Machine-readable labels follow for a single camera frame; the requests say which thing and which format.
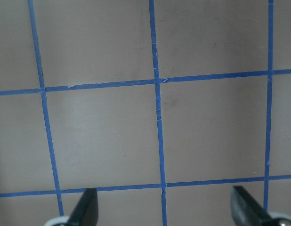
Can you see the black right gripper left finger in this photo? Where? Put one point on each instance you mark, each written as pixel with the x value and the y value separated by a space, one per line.
pixel 85 212

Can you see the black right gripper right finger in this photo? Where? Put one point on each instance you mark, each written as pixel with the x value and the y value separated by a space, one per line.
pixel 246 211

